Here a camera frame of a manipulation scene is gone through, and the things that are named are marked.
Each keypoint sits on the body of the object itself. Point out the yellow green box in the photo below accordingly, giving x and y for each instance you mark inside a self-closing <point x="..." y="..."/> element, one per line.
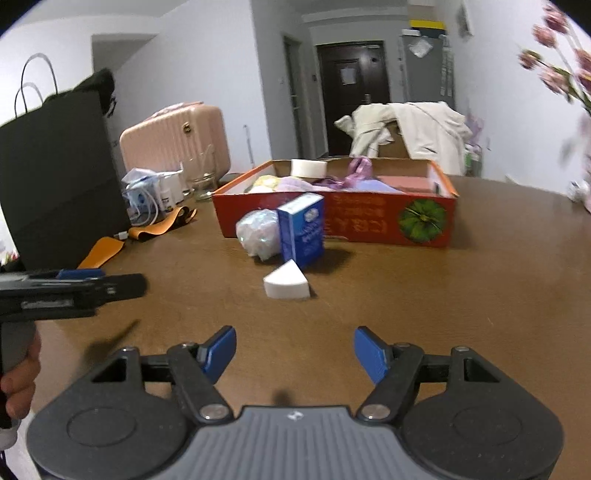
<point x="427" y="24"/>

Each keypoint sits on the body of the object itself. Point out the white tape roll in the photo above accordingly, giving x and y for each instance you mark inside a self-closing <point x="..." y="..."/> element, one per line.
<point x="308" y="167"/>

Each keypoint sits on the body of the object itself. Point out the orange cardboard box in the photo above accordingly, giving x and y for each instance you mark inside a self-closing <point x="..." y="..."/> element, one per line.
<point x="360" y="217"/>

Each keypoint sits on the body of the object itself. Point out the black paper bag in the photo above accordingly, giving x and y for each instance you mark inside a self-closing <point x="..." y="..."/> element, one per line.
<point x="60" y="184"/>

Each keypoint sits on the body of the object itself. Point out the framed wall picture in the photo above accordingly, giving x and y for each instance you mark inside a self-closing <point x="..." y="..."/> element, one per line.
<point x="464" y="21"/>

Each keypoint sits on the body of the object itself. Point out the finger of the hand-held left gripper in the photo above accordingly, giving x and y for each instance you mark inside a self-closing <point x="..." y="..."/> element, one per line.
<point x="78" y="274"/>
<point x="115" y="287"/>

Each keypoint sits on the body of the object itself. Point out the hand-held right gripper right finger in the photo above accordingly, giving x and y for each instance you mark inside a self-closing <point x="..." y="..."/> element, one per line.
<point x="372" y="355"/>

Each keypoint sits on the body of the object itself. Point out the blue white carton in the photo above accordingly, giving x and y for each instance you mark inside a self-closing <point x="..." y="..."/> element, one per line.
<point x="302" y="230"/>

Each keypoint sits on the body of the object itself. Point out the lavender cloth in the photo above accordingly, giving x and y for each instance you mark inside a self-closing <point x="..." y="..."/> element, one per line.
<point x="295" y="185"/>

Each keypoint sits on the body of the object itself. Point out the cream yellow plush toy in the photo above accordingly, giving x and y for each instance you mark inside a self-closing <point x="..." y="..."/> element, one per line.
<point x="265" y="183"/>

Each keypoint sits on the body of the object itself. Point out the person's left hand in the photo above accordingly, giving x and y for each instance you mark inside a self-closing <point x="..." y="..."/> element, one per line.
<point x="21" y="383"/>

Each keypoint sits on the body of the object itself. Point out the pink artificial flowers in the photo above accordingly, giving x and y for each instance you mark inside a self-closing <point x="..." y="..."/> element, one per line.
<point x="554" y="78"/>

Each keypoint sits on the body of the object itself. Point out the pink suitcase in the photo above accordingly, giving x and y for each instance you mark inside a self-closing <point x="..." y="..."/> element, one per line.
<point x="175" y="143"/>

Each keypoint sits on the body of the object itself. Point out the white plastic bag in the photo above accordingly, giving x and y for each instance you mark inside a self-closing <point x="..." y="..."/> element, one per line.
<point x="256" y="233"/>

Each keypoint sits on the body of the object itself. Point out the dark entrance door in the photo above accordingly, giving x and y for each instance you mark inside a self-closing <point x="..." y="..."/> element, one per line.
<point x="353" y="101"/>

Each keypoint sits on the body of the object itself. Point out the beige coat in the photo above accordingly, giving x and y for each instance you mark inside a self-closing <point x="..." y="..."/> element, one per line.
<point x="425" y="129"/>

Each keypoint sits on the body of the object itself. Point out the cluttered storage rack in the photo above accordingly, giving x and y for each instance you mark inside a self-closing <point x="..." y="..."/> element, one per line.
<point x="474" y="147"/>

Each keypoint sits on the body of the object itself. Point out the white wedge sponge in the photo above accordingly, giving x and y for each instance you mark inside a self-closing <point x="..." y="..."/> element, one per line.
<point x="288" y="282"/>

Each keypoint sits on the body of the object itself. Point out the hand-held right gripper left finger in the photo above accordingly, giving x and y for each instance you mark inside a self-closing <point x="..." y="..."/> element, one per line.
<point x="218" y="349"/>

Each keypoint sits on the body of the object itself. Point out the grey refrigerator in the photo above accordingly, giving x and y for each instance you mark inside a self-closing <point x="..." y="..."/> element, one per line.
<point x="425" y="74"/>

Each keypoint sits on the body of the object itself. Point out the glass jar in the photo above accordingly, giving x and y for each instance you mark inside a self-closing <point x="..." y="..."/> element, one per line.
<point x="202" y="182"/>

